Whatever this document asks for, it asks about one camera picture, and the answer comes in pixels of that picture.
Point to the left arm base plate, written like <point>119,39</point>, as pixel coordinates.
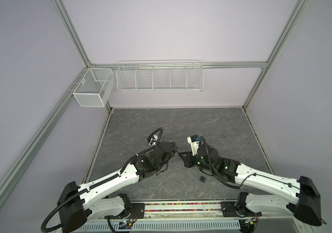
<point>137,211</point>

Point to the dark grey padlock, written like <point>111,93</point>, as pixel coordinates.
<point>203,178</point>

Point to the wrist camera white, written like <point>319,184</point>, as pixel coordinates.
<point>194,142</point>
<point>152,140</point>

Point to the white mesh box basket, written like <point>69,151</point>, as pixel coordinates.
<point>94,88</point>

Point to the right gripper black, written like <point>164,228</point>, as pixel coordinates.
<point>188,159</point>

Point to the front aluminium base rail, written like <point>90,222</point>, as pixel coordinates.
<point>199,209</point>

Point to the white vented cable duct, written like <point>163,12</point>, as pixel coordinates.
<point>180,226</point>

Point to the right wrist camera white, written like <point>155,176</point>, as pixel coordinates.
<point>194,142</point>

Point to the white wire shelf basket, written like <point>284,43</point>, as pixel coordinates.
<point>161,75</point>

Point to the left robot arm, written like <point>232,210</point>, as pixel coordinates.
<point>78,203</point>

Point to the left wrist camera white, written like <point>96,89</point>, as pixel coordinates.
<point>152,140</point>

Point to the aluminium frame rails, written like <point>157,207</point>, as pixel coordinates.
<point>22,163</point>

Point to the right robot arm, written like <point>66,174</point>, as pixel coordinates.
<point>302,198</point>

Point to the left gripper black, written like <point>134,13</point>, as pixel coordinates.
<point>174,150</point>

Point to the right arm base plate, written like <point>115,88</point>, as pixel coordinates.
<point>234,209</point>

